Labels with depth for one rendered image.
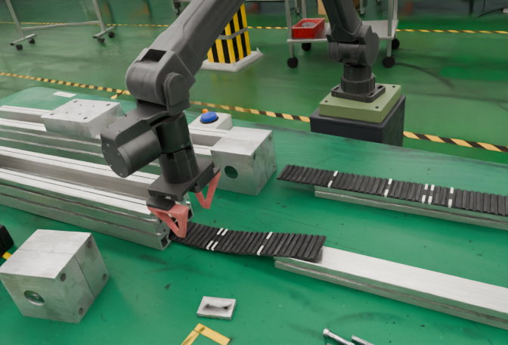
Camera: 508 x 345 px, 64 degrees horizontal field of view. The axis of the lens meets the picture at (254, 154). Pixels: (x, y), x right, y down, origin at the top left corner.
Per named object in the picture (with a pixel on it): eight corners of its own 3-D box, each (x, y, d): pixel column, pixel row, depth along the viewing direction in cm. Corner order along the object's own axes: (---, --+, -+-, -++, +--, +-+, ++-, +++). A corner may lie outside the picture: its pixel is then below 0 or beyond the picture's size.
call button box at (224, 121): (234, 135, 104) (230, 113, 101) (215, 153, 97) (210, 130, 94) (209, 132, 108) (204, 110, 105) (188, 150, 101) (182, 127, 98)
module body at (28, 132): (240, 163, 92) (234, 130, 88) (218, 188, 84) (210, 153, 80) (17, 129, 127) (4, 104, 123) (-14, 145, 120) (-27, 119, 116)
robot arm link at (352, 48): (373, 66, 104) (354, 65, 108) (374, 26, 99) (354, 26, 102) (357, 80, 99) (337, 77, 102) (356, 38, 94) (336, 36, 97)
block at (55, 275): (118, 265, 69) (100, 222, 64) (78, 324, 59) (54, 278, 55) (68, 261, 71) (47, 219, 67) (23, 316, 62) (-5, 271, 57)
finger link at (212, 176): (175, 222, 71) (161, 177, 66) (197, 197, 76) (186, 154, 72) (207, 229, 68) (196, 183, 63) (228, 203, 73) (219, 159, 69)
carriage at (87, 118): (128, 126, 104) (119, 102, 100) (96, 148, 95) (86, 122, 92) (83, 121, 111) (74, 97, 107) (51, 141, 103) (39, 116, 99)
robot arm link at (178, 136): (190, 104, 60) (165, 97, 63) (153, 123, 55) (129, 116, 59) (200, 144, 63) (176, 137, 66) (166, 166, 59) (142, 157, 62)
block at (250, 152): (281, 163, 90) (277, 125, 85) (256, 196, 80) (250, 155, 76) (245, 158, 94) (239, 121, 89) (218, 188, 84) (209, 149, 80)
